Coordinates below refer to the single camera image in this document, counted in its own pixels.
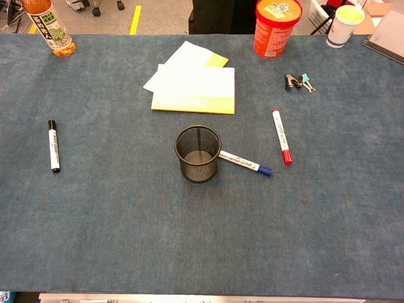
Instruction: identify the blue cap whiteboard marker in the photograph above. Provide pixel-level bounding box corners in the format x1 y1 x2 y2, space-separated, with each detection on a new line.
218 150 274 177

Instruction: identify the red cap whiteboard marker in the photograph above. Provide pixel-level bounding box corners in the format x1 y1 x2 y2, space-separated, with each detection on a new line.
272 109 294 165

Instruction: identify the black cap whiteboard marker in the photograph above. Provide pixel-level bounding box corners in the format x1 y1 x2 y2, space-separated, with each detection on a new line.
47 119 61 174

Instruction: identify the black mesh pen cup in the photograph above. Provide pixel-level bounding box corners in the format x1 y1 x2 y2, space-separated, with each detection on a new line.
174 124 223 184

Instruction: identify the yellow white Lexicon notebook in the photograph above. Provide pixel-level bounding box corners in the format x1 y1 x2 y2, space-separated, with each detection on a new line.
150 64 236 115

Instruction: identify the blue felt table mat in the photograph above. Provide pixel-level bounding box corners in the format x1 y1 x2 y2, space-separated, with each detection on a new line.
0 33 404 299

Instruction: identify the person in black clothes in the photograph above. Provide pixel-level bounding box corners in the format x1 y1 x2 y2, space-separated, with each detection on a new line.
188 0 258 35

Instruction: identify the orange red snack canister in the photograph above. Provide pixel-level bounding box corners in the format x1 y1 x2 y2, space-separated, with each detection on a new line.
253 0 304 59

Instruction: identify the long yellow floor tape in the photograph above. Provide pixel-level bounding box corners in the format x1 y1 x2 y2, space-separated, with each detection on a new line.
129 5 143 35

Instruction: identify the office chair wheel base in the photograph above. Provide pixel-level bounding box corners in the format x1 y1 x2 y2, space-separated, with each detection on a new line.
65 0 126 17

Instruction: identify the white plastic basket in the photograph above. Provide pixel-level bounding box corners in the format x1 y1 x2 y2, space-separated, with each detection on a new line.
308 0 336 35

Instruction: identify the white paper cup yellow lid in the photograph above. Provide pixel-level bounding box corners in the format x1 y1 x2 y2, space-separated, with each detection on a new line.
326 4 366 49

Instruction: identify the orange tea bottle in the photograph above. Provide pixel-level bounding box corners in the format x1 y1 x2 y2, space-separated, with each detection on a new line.
20 0 77 58

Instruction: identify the brown cardboard box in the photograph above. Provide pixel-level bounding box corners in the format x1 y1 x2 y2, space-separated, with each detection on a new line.
353 2 394 35

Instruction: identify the aluminium rail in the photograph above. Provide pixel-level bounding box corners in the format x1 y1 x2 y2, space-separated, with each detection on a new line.
38 292 367 303

